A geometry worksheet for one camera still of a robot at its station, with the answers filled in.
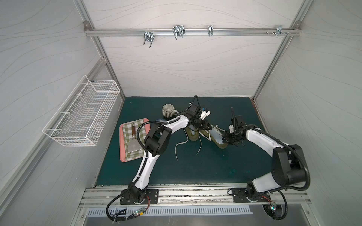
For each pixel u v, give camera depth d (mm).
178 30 765
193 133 952
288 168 447
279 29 765
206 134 929
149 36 788
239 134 666
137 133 547
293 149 457
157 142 577
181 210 702
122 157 868
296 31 783
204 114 906
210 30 783
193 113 807
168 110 1104
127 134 971
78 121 675
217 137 932
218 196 752
